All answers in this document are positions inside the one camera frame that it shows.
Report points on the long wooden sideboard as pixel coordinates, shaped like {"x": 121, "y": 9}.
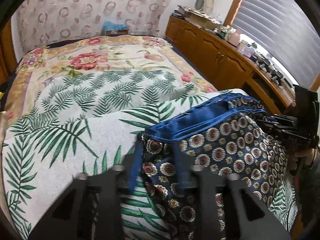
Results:
{"x": 224, "y": 67}

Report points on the brown louvered wardrobe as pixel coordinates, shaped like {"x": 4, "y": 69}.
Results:
{"x": 8, "y": 62}

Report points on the person's right hand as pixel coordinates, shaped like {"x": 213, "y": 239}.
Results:
{"x": 307, "y": 160}

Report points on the palm leaf blanket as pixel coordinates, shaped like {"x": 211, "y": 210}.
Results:
{"x": 90, "y": 124}

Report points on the blue tissue box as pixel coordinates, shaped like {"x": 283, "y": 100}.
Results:
{"x": 111, "y": 28}

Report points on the grey window blind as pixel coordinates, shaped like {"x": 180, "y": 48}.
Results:
{"x": 282, "y": 28}

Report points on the floral bed quilt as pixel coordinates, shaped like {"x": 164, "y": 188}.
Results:
{"x": 39, "y": 67}

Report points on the patterned box on sideboard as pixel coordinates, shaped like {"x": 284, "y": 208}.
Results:
{"x": 198, "y": 18}

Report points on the pink bottle on sideboard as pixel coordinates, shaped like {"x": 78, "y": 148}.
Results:
{"x": 234, "y": 38}

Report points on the navy patterned shorts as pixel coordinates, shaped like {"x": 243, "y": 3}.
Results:
{"x": 238, "y": 171}

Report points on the circle patterned curtain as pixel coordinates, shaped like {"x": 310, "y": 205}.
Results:
{"x": 43, "y": 22}

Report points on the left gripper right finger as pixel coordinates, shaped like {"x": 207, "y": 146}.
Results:
{"x": 183, "y": 165}

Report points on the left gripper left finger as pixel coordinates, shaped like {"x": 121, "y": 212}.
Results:
{"x": 134, "y": 166}

